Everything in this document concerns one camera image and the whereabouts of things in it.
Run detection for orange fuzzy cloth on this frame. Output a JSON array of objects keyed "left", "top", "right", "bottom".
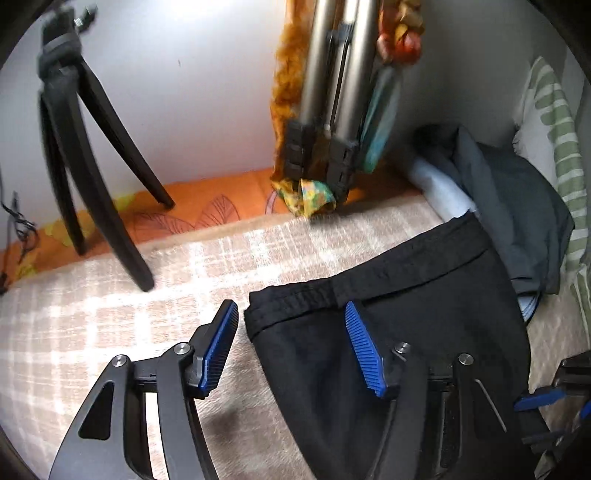
[{"left": 270, "top": 0, "right": 319, "bottom": 185}]

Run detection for beige checked blanket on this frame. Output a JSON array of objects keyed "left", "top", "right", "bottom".
[{"left": 0, "top": 194, "right": 591, "bottom": 480}]

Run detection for dark grey folded garment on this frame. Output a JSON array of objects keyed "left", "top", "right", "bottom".
[{"left": 413, "top": 124, "right": 575, "bottom": 296}]

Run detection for orange leaf-print bedsheet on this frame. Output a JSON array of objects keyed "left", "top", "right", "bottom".
[{"left": 0, "top": 168, "right": 421, "bottom": 289}]

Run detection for yellow floral cloth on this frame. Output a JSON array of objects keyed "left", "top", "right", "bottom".
[{"left": 270, "top": 178, "right": 338, "bottom": 217}]

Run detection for folded silver tripod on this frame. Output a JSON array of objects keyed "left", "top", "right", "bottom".
[{"left": 284, "top": 0, "right": 384, "bottom": 204}]

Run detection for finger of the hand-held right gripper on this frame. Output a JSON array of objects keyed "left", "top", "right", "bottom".
[
  {"left": 514, "top": 387, "right": 568, "bottom": 412},
  {"left": 526, "top": 427, "right": 583, "bottom": 462}
]

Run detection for black pants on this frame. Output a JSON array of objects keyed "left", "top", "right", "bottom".
[{"left": 243, "top": 210, "right": 550, "bottom": 480}]

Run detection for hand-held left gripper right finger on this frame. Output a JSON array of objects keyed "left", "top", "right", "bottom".
[{"left": 345, "top": 301, "right": 527, "bottom": 480}]

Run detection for orange patterned cloth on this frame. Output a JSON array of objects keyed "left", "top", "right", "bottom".
[{"left": 358, "top": 0, "right": 423, "bottom": 174}]

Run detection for black ring light cable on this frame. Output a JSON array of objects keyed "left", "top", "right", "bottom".
[{"left": 0, "top": 166, "right": 40, "bottom": 296}]

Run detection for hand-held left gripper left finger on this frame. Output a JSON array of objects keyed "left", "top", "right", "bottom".
[{"left": 48, "top": 300, "right": 239, "bottom": 480}]

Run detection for black mini tripod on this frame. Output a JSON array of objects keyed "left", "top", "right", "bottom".
[{"left": 36, "top": 4, "right": 175, "bottom": 292}]

